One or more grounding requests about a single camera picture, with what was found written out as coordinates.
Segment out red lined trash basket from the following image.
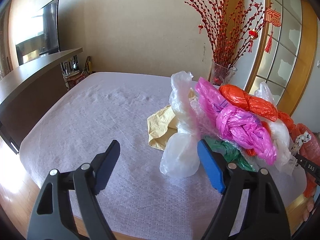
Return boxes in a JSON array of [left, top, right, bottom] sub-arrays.
[[290, 123, 319, 198]]

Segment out green plastic bag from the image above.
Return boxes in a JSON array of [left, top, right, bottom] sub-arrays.
[[204, 135, 259, 172]]

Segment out pink plastic bag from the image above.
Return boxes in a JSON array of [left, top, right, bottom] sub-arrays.
[[195, 77, 277, 165]]

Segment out white translucent plastic bag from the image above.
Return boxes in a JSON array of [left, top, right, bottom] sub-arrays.
[[159, 71, 200, 178]]

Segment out yellow paper bag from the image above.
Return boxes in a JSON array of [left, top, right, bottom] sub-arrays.
[[147, 105, 178, 151]]

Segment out person's hand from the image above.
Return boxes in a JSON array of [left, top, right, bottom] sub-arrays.
[[303, 198, 315, 222]]

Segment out frosted glass door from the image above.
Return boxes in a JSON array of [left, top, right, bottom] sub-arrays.
[[245, 0, 318, 115]]

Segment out lavender tablecloth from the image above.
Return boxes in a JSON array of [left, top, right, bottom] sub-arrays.
[[19, 71, 308, 240]]

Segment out dark wooden counter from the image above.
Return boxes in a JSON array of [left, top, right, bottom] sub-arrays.
[[1, 48, 83, 154]]

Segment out glass vase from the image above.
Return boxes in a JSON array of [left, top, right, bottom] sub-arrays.
[[208, 60, 238, 86]]

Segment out red small lantern ornament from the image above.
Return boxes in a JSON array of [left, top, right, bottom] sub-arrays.
[[248, 29, 258, 53]]

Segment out clutter under counter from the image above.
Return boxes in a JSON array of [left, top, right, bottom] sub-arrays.
[[60, 55, 93, 90]]

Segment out red chinese knot ornament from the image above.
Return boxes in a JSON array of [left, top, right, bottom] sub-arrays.
[[264, 7, 281, 54]]

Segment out red berry branches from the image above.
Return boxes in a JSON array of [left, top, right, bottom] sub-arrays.
[[185, 0, 271, 67]]

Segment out black television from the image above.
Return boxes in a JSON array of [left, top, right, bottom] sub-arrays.
[[14, 0, 60, 66]]

